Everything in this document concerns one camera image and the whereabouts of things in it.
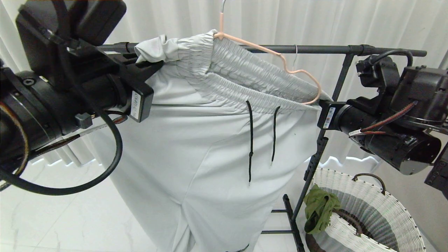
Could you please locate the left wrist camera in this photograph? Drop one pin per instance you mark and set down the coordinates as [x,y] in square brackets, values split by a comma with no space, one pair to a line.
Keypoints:
[94,17]

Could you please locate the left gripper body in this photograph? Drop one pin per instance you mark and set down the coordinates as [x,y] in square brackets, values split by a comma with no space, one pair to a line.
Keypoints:
[105,94]

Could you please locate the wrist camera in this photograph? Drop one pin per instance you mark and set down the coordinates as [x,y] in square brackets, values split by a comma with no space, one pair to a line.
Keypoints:
[379,73]
[94,17]

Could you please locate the white laundry basket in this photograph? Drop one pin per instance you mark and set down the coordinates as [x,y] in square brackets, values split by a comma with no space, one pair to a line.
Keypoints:
[381,210]

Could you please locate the black clothes rack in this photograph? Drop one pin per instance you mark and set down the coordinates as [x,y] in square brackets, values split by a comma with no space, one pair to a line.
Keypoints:
[325,49]

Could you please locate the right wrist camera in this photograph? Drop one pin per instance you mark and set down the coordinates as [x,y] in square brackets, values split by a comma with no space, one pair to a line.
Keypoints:
[379,73]

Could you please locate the green garment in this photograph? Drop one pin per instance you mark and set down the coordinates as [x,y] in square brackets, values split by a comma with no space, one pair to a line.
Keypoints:
[320,210]

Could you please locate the pink clothes hanger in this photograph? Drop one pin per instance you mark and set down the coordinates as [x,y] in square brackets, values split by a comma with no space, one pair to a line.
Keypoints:
[295,57]
[252,44]

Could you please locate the pale grey shorts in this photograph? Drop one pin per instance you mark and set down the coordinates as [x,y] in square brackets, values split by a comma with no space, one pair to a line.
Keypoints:
[196,157]

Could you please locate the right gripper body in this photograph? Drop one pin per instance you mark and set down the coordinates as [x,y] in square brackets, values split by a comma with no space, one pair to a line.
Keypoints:
[364,122]

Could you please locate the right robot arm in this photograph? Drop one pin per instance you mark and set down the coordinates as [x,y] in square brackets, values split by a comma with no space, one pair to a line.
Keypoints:
[420,91]

